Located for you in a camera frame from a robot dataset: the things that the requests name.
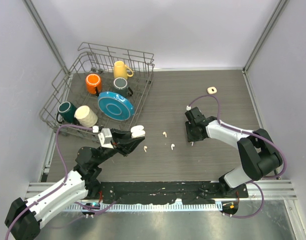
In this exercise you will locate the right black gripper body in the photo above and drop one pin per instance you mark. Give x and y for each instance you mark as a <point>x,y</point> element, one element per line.
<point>191,135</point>

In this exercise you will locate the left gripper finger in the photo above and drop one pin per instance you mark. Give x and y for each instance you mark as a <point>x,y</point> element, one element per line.
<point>118,135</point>
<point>136,142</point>

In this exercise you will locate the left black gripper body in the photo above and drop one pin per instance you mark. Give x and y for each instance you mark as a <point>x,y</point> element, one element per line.
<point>117,145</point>

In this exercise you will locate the white earbud charging case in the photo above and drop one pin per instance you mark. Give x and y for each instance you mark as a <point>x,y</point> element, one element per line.
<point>137,131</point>

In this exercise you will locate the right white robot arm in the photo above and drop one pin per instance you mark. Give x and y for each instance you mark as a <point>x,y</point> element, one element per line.
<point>257,154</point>

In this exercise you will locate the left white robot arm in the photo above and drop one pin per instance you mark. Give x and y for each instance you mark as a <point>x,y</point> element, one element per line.
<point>26,218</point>

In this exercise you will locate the beige earbud case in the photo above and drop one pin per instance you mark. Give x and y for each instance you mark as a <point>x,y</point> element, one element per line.
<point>211,90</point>

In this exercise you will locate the blue ceramic plate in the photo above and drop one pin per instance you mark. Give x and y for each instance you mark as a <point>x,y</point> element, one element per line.
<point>115,106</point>

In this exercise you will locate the cream textured cup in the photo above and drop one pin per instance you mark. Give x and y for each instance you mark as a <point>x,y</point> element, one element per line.
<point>86,116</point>

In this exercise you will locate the grey mug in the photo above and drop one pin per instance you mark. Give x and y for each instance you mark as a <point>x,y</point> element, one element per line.
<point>121,86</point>

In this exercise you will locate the dark green mug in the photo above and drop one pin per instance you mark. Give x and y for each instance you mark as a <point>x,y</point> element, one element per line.
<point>65,113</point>

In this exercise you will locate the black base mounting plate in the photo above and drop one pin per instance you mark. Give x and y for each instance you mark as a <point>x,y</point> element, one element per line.
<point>165,192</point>

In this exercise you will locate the orange mug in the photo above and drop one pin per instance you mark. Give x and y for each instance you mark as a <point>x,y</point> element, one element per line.
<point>93,84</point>

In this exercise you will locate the yellow mug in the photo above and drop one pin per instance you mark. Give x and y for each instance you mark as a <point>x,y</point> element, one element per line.
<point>121,70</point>

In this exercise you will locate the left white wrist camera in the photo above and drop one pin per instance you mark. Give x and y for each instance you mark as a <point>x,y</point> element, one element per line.
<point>105,138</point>

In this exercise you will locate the grey wire dish rack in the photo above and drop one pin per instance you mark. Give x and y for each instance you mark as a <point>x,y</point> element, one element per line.
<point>69,84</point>

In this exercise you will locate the white slotted cable duct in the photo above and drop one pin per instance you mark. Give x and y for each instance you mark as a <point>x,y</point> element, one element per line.
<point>176,207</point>

